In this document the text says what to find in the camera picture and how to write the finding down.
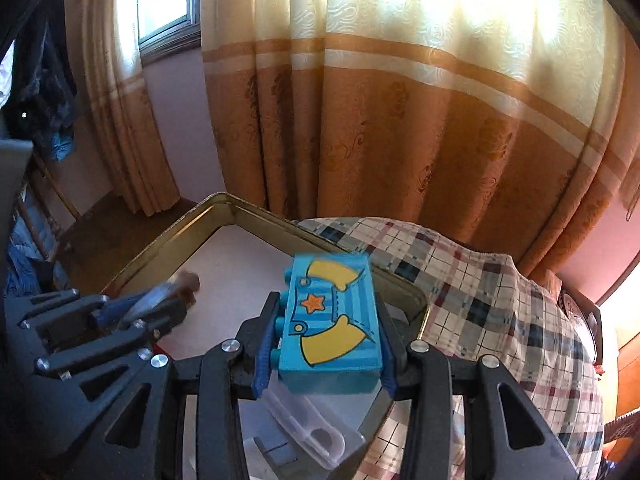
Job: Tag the small clear brown-tipped object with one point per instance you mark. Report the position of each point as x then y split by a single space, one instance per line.
180 287

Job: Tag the wooden chair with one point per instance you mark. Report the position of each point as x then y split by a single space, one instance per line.
125 232

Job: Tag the window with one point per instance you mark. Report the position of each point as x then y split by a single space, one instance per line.
160 5

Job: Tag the gold metal tin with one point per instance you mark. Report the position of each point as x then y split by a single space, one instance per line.
170 242

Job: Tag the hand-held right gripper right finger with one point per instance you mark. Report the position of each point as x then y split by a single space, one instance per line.
389 377

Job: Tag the plaid blanket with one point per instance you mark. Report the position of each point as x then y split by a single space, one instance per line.
475 310

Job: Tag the dark patterned cushion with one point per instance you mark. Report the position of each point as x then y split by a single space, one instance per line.
575 310

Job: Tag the narrow orange patterned curtain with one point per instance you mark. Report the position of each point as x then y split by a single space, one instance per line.
125 110

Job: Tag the clear plastic tray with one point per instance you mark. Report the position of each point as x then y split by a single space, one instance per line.
310 425

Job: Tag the wide orange patterned curtain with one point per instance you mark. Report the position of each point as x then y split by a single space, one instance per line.
400 110

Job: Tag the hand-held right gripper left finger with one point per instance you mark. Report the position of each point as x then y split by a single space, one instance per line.
265 360

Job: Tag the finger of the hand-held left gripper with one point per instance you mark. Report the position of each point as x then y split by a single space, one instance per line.
110 345
75 312

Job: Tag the dark hanging clothes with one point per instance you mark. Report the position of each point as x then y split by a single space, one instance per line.
47 85

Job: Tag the blue printed building block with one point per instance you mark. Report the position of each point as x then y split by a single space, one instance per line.
330 325

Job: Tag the blue cloth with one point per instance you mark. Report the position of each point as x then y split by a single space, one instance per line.
25 252

